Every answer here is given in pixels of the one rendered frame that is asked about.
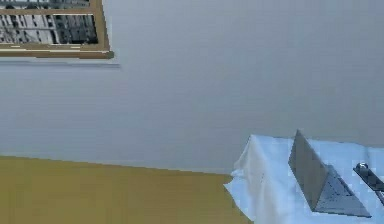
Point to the grey open laptop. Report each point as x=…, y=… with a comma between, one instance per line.
x=310, y=170

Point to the white cloth covered bed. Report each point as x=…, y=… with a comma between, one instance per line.
x=266, y=186

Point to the wooden framed window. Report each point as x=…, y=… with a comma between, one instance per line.
x=50, y=30

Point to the black remote control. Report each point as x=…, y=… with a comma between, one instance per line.
x=370, y=178

